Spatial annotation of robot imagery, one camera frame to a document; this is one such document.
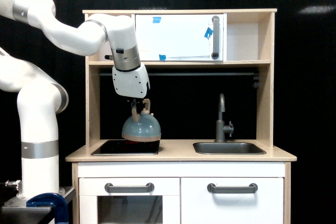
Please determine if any blue clamp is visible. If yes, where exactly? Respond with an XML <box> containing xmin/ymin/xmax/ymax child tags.
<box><xmin>26</xmin><ymin>193</ymin><xmax>69</xmax><ymax>224</ymax></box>

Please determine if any blue tape right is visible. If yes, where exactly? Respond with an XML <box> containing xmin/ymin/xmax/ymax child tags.
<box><xmin>204</xmin><ymin>27</ymin><xmax>213</xmax><ymax>40</ymax></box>

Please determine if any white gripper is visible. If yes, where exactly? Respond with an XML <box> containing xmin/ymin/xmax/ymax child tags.
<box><xmin>112</xmin><ymin>63</ymin><xmax>150</xmax><ymax>109</ymax></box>

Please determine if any black stove top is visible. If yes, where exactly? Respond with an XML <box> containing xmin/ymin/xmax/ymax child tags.
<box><xmin>91</xmin><ymin>140</ymin><xmax>160</xmax><ymax>156</ymax></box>

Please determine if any blue tape bottom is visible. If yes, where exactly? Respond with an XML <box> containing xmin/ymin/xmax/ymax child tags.
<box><xmin>159</xmin><ymin>55</ymin><xmax>166</xmax><ymax>61</ymax></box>

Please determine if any grey faucet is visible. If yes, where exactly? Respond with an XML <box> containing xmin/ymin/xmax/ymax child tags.
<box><xmin>215</xmin><ymin>93</ymin><xmax>234</xmax><ymax>143</ymax></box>

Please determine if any blue tape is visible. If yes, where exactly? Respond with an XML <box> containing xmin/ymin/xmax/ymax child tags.
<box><xmin>153</xmin><ymin>17</ymin><xmax>161</xmax><ymax>24</ymax></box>
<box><xmin>204</xmin><ymin>27</ymin><xmax>213</xmax><ymax>40</ymax></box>
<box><xmin>159</xmin><ymin>55</ymin><xmax>166</xmax><ymax>61</ymax></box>

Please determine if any blue toy teapot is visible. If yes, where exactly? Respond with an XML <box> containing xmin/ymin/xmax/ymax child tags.
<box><xmin>122</xmin><ymin>99</ymin><xmax>161</xmax><ymax>142</ymax></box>

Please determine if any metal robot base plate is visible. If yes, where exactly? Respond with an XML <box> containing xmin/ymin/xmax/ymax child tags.
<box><xmin>2</xmin><ymin>186</ymin><xmax>76</xmax><ymax>213</ymax></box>

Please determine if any white microwave door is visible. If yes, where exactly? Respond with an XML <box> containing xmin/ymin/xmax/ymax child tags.
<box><xmin>135</xmin><ymin>13</ymin><xmax>227</xmax><ymax>61</ymax></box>

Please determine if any dark hanging rail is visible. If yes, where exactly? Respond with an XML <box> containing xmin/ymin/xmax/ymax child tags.
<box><xmin>99</xmin><ymin>71</ymin><xmax>259</xmax><ymax>77</ymax></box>

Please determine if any grey oven door handle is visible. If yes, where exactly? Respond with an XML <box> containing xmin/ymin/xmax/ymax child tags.
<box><xmin>104</xmin><ymin>183</ymin><xmax>154</xmax><ymax>193</ymax></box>

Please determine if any white oven door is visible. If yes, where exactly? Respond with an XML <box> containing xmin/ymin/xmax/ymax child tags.
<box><xmin>79</xmin><ymin>177</ymin><xmax>181</xmax><ymax>223</ymax></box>

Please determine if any white cabinet door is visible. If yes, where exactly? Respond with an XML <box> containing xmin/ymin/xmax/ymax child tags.
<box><xmin>181</xmin><ymin>177</ymin><xmax>284</xmax><ymax>223</ymax></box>

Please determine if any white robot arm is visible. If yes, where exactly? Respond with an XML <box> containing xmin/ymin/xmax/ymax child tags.
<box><xmin>1</xmin><ymin>0</ymin><xmax>150</xmax><ymax>199</ymax></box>

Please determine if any blue tape top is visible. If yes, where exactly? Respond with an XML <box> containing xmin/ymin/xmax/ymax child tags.
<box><xmin>153</xmin><ymin>17</ymin><xmax>161</xmax><ymax>24</ymax></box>

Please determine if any grey sink basin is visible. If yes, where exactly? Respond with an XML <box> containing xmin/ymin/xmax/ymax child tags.
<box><xmin>193</xmin><ymin>142</ymin><xmax>266</xmax><ymax>155</ymax></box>

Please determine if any wooden toy kitchen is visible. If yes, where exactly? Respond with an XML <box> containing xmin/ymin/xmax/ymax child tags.
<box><xmin>66</xmin><ymin>8</ymin><xmax>297</xmax><ymax>223</ymax></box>

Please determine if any grey cabinet door handle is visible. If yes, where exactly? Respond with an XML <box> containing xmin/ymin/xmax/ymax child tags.
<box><xmin>207</xmin><ymin>183</ymin><xmax>258</xmax><ymax>194</ymax></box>

